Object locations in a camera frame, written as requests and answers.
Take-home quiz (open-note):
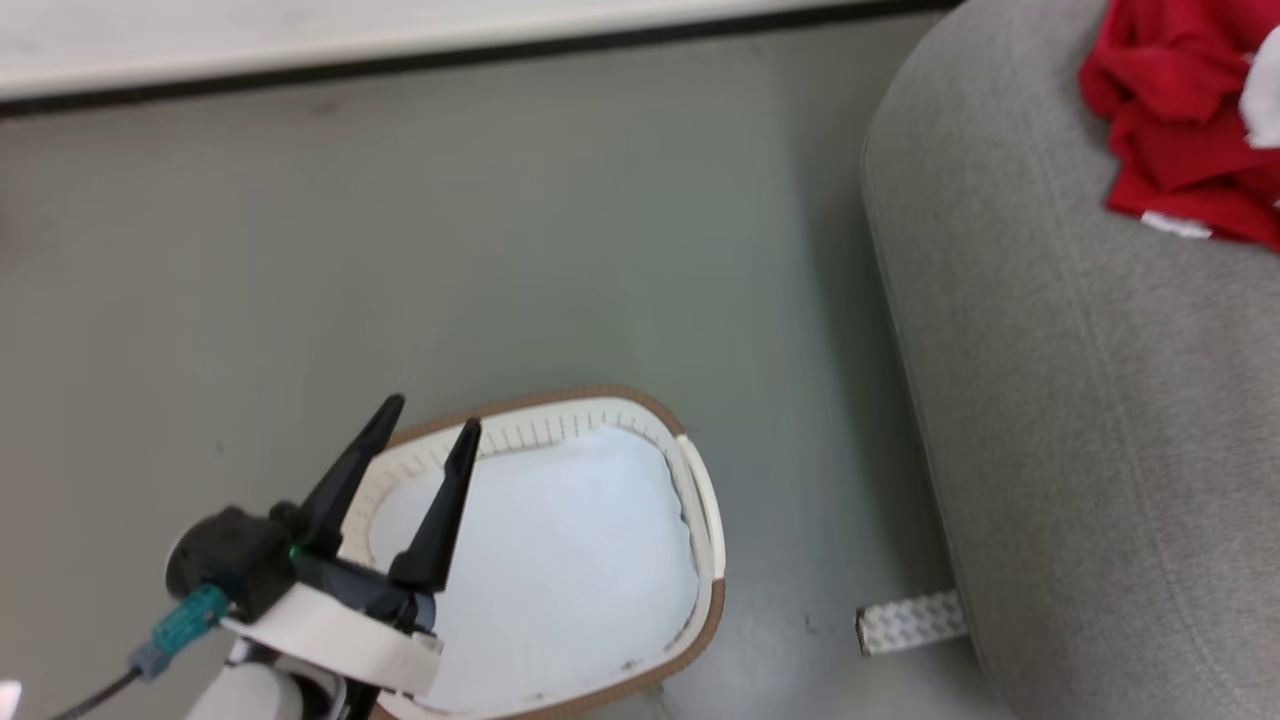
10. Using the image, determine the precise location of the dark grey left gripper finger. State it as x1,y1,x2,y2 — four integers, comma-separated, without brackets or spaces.
387,417,484,593
298,394,407,558

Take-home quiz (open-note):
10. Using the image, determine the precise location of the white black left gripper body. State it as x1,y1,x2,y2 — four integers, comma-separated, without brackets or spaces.
220,553,444,698

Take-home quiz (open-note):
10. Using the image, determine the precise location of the red and white garment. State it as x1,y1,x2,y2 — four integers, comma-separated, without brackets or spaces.
1077,0,1280,251

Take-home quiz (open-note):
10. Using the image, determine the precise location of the grey fabric sofa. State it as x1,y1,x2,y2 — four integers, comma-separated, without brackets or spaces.
860,0,1280,720

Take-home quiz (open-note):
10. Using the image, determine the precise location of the white laundry basket brown rim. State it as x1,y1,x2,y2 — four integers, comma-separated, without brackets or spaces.
335,385,728,720

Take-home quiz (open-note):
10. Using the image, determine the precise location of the black and white baseboard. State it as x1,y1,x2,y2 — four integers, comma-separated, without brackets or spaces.
0,0,966,119

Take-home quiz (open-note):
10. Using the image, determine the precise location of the teal plug black cable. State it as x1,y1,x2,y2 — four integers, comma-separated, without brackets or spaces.
48,584,232,720

